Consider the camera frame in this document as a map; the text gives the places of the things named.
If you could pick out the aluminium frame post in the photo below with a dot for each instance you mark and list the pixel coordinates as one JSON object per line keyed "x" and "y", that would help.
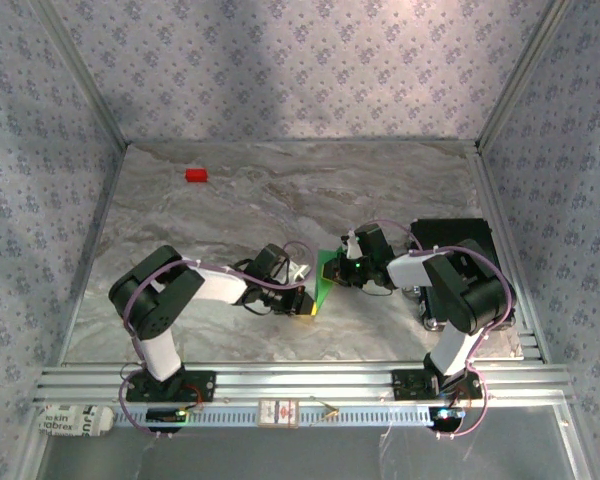
{"x": 85, "y": 75}
{"x": 519, "y": 75}

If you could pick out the red block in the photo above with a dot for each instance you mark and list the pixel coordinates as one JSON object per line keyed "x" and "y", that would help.
{"x": 196, "y": 175}

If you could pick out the black case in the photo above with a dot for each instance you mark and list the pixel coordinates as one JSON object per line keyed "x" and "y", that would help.
{"x": 450, "y": 230}

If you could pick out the white printed paper roll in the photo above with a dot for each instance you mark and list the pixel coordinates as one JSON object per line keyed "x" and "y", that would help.
{"x": 70, "y": 421}

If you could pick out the small white label card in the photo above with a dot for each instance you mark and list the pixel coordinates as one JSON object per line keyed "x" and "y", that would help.
{"x": 278, "y": 413}

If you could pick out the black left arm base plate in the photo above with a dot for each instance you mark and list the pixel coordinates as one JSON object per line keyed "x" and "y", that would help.
{"x": 205, "y": 386}

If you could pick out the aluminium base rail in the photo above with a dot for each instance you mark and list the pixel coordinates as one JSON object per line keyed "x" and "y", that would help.
{"x": 305, "y": 382}

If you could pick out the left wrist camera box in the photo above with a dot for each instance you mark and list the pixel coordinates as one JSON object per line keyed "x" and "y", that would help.
{"x": 267, "y": 262}

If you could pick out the aluminium side rail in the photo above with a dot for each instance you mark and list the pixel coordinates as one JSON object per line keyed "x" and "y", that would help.
{"x": 492, "y": 200}
{"x": 94, "y": 250}

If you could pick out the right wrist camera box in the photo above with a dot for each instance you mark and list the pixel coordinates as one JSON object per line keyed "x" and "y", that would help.
{"x": 372, "y": 240}

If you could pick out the small brass hook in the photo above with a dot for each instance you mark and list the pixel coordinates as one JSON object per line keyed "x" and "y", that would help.
{"x": 331, "y": 413}

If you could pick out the green paper sheet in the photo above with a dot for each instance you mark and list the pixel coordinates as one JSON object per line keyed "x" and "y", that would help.
{"x": 327, "y": 290}

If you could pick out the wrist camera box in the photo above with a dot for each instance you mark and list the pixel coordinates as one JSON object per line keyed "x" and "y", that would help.
{"x": 267, "y": 262}
{"x": 372, "y": 240}

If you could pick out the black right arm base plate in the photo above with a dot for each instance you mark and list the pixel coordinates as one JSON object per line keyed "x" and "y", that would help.
{"x": 405, "y": 385}

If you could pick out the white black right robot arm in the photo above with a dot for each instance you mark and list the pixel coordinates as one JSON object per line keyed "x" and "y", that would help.
{"x": 407, "y": 270}

